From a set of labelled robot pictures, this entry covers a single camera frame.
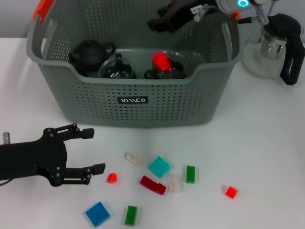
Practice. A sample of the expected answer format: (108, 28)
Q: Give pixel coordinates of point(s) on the small red toy brick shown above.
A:
(111, 178)
(231, 192)

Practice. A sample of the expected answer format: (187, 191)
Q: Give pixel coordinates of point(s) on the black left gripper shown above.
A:
(31, 159)

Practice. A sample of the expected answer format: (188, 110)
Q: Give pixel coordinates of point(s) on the red sloped toy brick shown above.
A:
(161, 60)

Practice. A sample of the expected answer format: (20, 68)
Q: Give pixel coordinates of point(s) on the blue square toy brick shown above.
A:
(97, 214)

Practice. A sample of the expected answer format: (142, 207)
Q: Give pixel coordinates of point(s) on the green toy brick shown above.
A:
(130, 215)
(190, 174)

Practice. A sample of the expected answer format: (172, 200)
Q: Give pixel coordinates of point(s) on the black clay teapot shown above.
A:
(90, 53)

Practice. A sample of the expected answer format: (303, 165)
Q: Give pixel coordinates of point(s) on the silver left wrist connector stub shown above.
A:
(6, 138)

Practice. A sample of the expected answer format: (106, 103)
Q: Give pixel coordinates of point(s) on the dark red toy brick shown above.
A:
(152, 184)

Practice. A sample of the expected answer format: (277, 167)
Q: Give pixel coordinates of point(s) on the grey perforated storage basket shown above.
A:
(166, 107)

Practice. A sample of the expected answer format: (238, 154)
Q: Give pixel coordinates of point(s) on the clear white toy brick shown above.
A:
(174, 184)
(134, 159)

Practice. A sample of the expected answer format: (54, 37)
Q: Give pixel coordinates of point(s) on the teal square toy brick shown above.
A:
(159, 167)

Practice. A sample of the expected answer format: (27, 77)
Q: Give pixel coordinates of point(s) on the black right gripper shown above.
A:
(188, 12)

